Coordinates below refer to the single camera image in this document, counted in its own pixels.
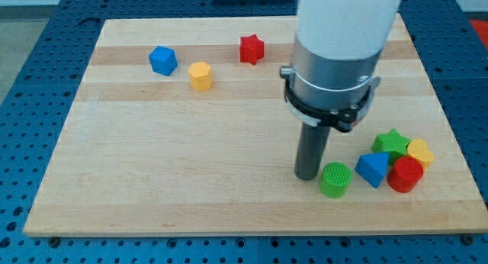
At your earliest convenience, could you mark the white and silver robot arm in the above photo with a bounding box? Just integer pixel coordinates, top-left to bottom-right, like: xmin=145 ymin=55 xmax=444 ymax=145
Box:
xmin=280 ymin=0 xmax=401 ymax=132

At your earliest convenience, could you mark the yellow hexagon block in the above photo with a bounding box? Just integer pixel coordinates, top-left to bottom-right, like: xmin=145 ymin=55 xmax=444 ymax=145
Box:
xmin=188 ymin=62 xmax=214 ymax=91

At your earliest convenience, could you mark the light wooden board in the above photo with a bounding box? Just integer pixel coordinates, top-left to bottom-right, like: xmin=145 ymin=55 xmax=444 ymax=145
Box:
xmin=24 ymin=17 xmax=487 ymax=237

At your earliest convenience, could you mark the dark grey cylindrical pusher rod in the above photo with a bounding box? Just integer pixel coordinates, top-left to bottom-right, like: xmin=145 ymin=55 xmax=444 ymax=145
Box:
xmin=294 ymin=123 xmax=330 ymax=181

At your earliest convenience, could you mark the red star block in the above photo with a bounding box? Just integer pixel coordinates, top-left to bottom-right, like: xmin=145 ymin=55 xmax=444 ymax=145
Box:
xmin=239 ymin=34 xmax=265 ymax=65

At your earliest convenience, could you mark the green cylinder block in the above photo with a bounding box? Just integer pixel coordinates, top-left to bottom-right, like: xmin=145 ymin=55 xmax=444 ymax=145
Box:
xmin=319 ymin=162 xmax=352 ymax=198

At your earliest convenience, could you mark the blue cube block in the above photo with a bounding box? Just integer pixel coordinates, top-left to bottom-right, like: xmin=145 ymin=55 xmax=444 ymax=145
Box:
xmin=149 ymin=46 xmax=178 ymax=76

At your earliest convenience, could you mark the blue triangle block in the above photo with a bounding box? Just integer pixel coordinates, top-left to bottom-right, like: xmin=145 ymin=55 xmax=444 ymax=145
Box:
xmin=355 ymin=152 xmax=390 ymax=188

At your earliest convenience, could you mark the green star block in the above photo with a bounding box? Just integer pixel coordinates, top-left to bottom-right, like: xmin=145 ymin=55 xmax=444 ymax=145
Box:
xmin=371 ymin=128 xmax=411 ymax=166

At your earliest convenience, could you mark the red cylinder block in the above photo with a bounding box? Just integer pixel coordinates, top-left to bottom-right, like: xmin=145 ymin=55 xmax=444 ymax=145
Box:
xmin=387 ymin=156 xmax=424 ymax=193

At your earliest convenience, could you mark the yellow heart block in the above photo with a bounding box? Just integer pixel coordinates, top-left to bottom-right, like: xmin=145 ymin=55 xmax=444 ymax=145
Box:
xmin=406 ymin=138 xmax=435 ymax=170

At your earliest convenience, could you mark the blue perforated table plate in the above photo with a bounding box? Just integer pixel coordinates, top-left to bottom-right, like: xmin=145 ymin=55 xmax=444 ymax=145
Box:
xmin=1 ymin=0 xmax=487 ymax=263

